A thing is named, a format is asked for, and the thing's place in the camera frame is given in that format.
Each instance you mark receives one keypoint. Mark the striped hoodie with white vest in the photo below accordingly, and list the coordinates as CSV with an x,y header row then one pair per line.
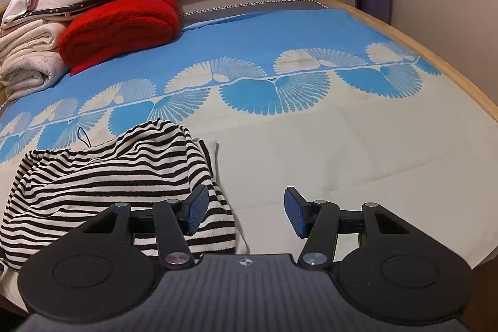
x,y
97,180

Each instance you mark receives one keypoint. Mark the grey patterned mattress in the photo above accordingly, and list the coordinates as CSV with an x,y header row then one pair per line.
x,y
249,7

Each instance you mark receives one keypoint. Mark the folded white and dark bedding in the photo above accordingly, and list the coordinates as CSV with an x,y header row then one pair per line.
x,y
97,1

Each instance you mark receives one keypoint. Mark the red folded blanket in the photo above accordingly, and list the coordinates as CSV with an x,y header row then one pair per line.
x,y
120,28

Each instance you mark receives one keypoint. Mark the wooden bed frame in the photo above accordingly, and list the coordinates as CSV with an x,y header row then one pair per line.
x,y
435,56

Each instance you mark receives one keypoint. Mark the blue and cream fan-print blanket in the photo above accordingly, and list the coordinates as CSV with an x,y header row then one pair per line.
x,y
272,44

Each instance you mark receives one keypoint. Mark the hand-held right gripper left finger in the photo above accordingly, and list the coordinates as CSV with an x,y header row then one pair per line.
x,y
196,209

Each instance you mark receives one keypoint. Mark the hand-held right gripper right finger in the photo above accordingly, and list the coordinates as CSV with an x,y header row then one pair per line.
x,y
296,213

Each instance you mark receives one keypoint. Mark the white folded quilt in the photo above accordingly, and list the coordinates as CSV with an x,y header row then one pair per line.
x,y
27,56

